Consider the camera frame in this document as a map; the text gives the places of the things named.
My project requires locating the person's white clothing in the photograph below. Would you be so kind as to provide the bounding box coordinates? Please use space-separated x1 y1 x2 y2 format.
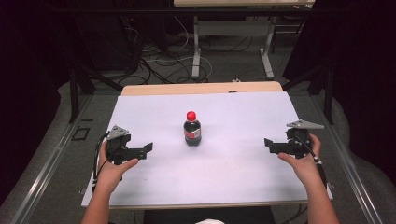
195 218 226 224

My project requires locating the wooden table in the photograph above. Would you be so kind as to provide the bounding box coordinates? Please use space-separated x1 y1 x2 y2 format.
81 81 333 211

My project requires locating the right hand-held gripper cable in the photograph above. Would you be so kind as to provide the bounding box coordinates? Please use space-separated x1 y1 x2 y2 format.
294 134 329 189

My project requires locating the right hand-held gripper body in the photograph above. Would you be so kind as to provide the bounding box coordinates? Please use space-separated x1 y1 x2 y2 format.
285 119 325 160

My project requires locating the person's right hand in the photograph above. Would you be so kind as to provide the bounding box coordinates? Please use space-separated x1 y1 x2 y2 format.
277 133 323 188

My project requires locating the metal floor rail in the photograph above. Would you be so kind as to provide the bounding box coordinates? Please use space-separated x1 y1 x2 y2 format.
8 92 95 224
311 92 385 224

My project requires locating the white table mat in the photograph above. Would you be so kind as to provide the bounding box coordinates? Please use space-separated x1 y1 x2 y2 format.
81 91 333 208

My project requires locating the tangle of black floor cables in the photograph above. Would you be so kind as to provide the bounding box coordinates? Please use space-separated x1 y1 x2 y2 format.
116 17 209 87

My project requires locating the white desk with metal legs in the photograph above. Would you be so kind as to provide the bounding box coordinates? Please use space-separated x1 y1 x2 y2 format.
173 0 316 80

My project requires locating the person's dark lap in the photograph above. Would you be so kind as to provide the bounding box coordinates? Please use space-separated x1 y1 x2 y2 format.
142 206 276 224

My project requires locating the person's left hand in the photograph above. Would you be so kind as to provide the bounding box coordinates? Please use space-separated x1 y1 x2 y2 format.
96 140 139 188

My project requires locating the left hand-held gripper cable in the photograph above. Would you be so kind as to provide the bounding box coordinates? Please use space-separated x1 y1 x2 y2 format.
92 133 110 193

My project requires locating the hand-held gripper cable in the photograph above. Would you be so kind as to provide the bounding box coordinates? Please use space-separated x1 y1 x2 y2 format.
92 133 110 193
294 134 329 189

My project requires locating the dark cola bottle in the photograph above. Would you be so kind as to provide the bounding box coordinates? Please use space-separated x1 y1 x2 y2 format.
183 119 203 147

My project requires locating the dark curtain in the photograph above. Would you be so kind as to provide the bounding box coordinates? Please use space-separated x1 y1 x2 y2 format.
281 0 396 186
0 0 76 206

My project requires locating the white floor cable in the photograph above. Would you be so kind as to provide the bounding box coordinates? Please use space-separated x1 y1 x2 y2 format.
146 17 214 82

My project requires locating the black metal stand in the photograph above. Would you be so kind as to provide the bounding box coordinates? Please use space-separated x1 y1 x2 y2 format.
281 60 336 126
67 60 124 124

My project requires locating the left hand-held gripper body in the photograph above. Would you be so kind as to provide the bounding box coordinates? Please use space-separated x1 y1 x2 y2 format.
105 124 140 165

